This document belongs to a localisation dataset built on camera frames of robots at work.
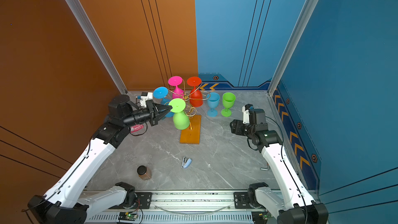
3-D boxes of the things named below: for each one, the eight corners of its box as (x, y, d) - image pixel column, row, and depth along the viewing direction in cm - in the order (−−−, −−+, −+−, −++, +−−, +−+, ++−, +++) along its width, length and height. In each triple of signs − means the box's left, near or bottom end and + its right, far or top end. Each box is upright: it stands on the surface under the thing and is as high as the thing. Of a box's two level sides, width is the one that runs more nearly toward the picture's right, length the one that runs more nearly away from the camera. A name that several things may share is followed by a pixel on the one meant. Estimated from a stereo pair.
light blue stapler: (181, 167, 86) (180, 165, 83) (184, 158, 89) (183, 156, 87) (189, 169, 85) (189, 167, 83) (192, 160, 88) (192, 158, 86)
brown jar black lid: (142, 180, 81) (135, 174, 74) (144, 171, 84) (137, 165, 76) (150, 180, 81) (144, 174, 74) (152, 171, 84) (147, 165, 76)
